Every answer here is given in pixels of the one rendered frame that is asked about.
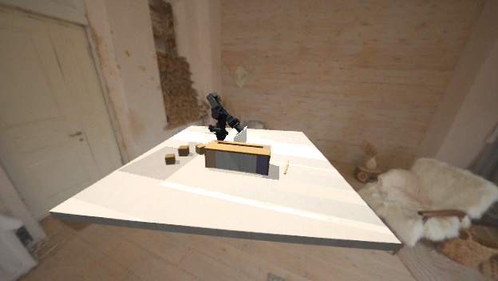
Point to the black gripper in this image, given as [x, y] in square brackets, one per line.
[220, 131]

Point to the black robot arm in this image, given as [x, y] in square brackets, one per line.
[219, 113]

